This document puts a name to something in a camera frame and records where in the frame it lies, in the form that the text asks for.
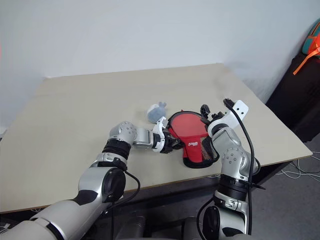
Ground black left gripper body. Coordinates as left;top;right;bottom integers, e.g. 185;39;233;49
159;133;178;154

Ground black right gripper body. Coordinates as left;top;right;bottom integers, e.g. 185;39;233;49
214;111;229;122

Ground red black paddle case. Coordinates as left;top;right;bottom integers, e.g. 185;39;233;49
166;109;221;170

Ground grey blue plush toy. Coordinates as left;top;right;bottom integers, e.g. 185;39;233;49
146;100;168;125

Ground black cabinet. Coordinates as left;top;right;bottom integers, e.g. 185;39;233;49
264;52;320;144

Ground teal orange bag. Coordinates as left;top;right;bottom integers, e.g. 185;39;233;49
292;18;320;76

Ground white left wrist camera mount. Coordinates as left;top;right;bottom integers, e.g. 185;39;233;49
151;116;170;154

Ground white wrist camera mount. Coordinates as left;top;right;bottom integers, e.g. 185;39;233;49
151;116;170;154
207;99;250;131

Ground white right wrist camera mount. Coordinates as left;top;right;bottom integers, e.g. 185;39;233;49
207;99;250;131

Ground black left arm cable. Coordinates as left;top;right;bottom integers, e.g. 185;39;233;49
107;169;141;213

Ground white floor cables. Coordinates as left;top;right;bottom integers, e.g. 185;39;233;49
279;151;320;180

